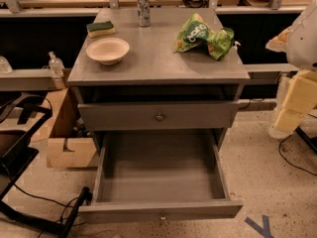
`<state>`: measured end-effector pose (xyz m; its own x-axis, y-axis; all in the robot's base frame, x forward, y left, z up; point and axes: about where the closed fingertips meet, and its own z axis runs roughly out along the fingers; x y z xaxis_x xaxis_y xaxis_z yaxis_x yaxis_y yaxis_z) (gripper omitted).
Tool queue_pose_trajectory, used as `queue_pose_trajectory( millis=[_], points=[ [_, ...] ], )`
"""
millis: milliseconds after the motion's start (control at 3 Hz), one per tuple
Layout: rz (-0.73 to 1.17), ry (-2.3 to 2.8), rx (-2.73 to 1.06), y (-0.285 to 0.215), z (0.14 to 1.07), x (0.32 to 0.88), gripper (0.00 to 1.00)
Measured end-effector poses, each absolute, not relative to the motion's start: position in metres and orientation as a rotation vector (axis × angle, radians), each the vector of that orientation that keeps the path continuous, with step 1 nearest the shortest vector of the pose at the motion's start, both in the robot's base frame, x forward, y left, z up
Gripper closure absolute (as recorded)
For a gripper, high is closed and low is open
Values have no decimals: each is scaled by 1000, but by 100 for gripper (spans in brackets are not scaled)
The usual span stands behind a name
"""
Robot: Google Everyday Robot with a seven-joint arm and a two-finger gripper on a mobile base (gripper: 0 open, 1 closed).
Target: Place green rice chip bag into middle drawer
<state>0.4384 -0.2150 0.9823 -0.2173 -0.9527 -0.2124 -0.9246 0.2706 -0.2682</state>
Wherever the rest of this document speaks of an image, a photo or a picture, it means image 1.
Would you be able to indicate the white bowl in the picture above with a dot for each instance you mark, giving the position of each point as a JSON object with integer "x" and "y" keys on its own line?
{"x": 108, "y": 51}

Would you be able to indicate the green yellow sponge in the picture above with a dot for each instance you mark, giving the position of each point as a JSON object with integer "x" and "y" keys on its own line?
{"x": 100, "y": 29}

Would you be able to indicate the small white pump bottle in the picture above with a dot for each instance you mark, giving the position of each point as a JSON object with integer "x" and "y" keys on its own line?
{"x": 236, "y": 45}

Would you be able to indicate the green rice chip bag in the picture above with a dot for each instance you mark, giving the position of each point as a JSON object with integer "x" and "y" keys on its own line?
{"x": 195, "y": 33}

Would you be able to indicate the silver drink can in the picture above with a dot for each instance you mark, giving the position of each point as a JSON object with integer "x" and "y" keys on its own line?
{"x": 144, "y": 12}

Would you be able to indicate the cardboard box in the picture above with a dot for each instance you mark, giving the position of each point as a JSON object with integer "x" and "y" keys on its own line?
{"x": 66, "y": 147}

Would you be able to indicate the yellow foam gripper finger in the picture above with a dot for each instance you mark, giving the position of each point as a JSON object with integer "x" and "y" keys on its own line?
{"x": 295, "y": 98}
{"x": 279, "y": 43}

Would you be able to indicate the clear sanitizer bottle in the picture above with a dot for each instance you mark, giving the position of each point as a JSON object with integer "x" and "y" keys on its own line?
{"x": 56, "y": 67}

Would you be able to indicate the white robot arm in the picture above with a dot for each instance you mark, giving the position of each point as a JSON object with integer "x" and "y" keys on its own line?
{"x": 302, "y": 41}

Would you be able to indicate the grey middle drawer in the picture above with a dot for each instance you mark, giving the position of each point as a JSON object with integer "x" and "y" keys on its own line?
{"x": 158, "y": 115}

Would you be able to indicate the black metal stand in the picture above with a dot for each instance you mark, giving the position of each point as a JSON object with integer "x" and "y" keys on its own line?
{"x": 15, "y": 157}

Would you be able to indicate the grey drawer cabinet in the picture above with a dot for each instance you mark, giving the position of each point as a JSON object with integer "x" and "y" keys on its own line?
{"x": 152, "y": 71}

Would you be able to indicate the grey open bottom drawer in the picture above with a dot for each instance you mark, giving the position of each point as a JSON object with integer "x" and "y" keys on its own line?
{"x": 159, "y": 175}

